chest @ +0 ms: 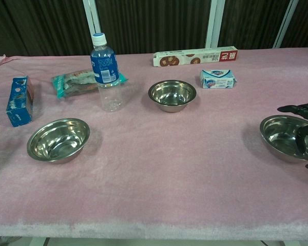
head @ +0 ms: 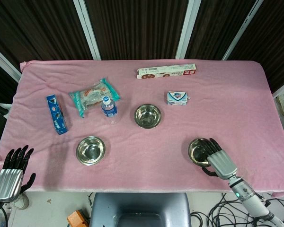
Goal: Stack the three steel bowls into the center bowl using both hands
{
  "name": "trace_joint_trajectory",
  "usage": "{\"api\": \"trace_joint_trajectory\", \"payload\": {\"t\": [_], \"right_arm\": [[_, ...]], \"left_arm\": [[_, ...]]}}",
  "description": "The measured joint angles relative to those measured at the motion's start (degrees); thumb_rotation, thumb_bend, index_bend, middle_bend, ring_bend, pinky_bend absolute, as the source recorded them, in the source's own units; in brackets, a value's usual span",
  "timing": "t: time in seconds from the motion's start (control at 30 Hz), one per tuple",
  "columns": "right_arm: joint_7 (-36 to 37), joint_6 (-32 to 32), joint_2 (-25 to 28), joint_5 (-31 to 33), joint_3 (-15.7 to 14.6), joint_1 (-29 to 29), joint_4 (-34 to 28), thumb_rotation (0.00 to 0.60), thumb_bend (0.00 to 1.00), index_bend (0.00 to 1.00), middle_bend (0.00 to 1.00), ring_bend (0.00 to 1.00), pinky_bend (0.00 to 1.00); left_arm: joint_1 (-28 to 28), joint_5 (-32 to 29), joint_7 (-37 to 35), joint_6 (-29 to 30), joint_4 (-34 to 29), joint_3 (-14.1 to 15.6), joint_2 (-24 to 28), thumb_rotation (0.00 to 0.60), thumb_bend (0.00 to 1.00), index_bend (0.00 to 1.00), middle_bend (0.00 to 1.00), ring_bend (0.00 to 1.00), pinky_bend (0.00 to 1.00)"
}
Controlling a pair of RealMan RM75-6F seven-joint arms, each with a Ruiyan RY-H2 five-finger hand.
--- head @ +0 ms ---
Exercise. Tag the blue cookie box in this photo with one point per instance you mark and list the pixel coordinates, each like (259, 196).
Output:
(57, 116)

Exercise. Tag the metal bowl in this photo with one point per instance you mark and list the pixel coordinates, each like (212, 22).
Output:
(90, 151)
(196, 151)
(148, 116)

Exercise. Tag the orange box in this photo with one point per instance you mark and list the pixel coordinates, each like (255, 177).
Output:
(77, 218)

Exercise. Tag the long baking paper box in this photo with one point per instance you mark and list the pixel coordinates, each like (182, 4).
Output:
(165, 72)

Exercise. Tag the white round caster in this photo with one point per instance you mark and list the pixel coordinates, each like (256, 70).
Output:
(21, 201)

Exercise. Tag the clear plastic cup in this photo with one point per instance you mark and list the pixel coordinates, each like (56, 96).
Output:
(109, 110)

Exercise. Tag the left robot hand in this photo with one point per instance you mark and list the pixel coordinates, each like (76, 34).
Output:
(9, 182)

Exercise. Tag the teal snack package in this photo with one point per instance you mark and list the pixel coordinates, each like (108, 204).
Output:
(90, 94)

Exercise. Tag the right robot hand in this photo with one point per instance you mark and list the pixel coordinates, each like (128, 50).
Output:
(221, 163)

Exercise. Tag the white blue soap box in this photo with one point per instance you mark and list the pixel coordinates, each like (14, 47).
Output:
(177, 98)

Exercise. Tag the pink table cloth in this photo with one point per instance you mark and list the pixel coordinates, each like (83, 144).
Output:
(156, 165)

